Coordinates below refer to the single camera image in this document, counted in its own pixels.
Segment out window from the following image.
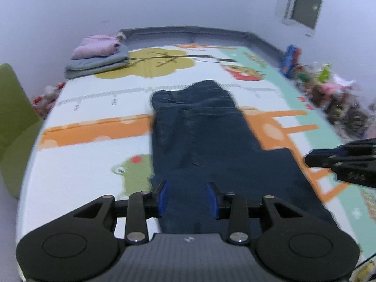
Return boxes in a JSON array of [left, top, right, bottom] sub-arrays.
[[274, 0, 328, 30]]

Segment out dark blue jeans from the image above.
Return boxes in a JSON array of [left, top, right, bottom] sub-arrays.
[[150, 79, 338, 235]]

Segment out green chair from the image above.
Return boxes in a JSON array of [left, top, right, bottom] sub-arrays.
[[0, 63, 44, 200]]

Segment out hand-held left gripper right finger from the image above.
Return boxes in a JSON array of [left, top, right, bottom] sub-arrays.
[[206, 182, 306, 244]]

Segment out pink folded garment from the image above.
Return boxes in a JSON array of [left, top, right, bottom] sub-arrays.
[[72, 34, 121, 60]]

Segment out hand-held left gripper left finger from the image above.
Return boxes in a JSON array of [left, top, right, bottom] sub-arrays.
[[72, 180, 170, 244]]

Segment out cartoon print play mat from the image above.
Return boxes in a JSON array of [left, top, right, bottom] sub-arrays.
[[18, 43, 376, 268]]

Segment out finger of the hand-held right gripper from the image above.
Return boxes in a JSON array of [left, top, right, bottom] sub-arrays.
[[304, 138, 376, 168]]

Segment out grey fabric fence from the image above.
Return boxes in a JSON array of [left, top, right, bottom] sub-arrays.
[[119, 27, 285, 62]]

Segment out grey folded garment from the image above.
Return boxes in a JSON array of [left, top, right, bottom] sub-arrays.
[[65, 45, 130, 80]]

